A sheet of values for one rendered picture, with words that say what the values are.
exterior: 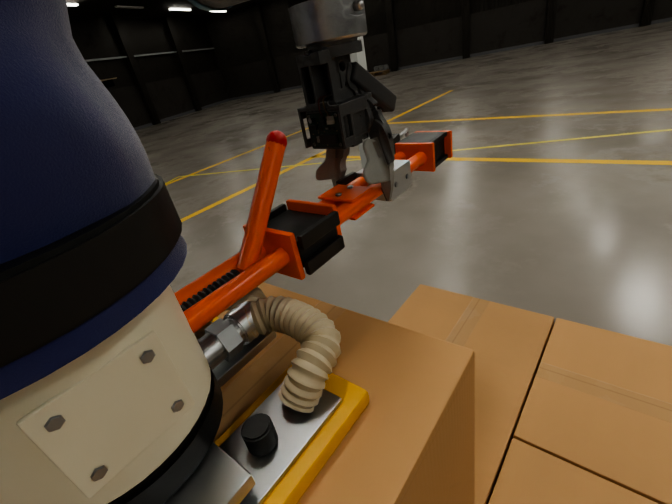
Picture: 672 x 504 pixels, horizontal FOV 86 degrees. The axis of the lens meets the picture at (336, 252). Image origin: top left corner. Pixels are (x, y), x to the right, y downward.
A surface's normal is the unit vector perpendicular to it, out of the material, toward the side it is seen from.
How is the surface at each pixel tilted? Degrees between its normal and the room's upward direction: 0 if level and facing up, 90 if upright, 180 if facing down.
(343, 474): 0
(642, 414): 0
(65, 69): 74
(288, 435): 0
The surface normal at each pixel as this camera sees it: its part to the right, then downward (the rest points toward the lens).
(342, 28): 0.28, 0.43
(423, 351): -0.18, -0.86
